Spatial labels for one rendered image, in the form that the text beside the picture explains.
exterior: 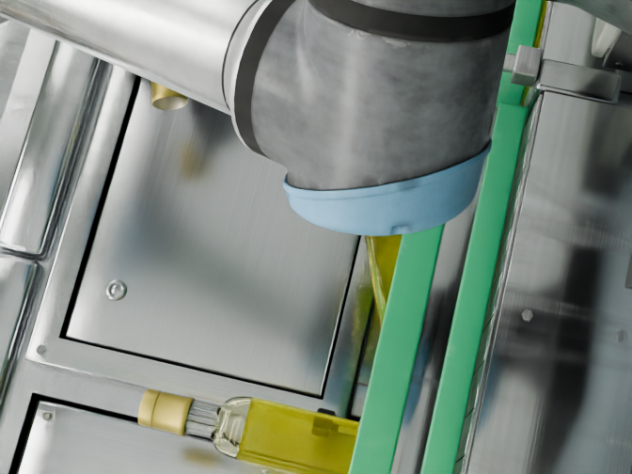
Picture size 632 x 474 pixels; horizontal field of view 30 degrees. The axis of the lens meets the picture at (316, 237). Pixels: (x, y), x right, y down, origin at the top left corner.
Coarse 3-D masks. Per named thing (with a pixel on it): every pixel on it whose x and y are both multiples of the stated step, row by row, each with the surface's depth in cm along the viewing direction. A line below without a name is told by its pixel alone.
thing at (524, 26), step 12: (516, 0) 112; (528, 0) 112; (540, 0) 112; (516, 12) 112; (528, 12) 112; (540, 12) 112; (516, 24) 112; (528, 24) 112; (516, 36) 111; (528, 36) 111; (516, 48) 111; (504, 72) 111; (504, 84) 110; (504, 96) 110; (516, 96) 110
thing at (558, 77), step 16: (544, 64) 99; (560, 64) 99; (544, 80) 98; (560, 80) 98; (576, 80) 98; (592, 80) 98; (608, 80) 98; (528, 96) 103; (576, 96) 98; (592, 96) 98; (608, 96) 98; (528, 112) 103
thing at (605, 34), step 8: (600, 24) 103; (608, 24) 95; (600, 32) 102; (608, 32) 96; (616, 32) 98; (592, 40) 102; (600, 40) 98; (608, 40) 97; (592, 48) 101; (600, 48) 99; (600, 56) 101
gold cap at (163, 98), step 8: (152, 88) 115; (160, 88) 115; (168, 88) 114; (152, 96) 115; (160, 96) 114; (168, 96) 114; (176, 96) 114; (184, 96) 115; (152, 104) 116; (160, 104) 117; (168, 104) 117; (176, 104) 117; (184, 104) 117
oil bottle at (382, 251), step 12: (372, 240) 108; (384, 240) 108; (396, 240) 108; (372, 252) 108; (384, 252) 108; (396, 252) 108; (372, 264) 108; (384, 264) 107; (372, 276) 109; (384, 276) 107; (372, 288) 111; (384, 288) 107; (384, 300) 107; (384, 312) 106
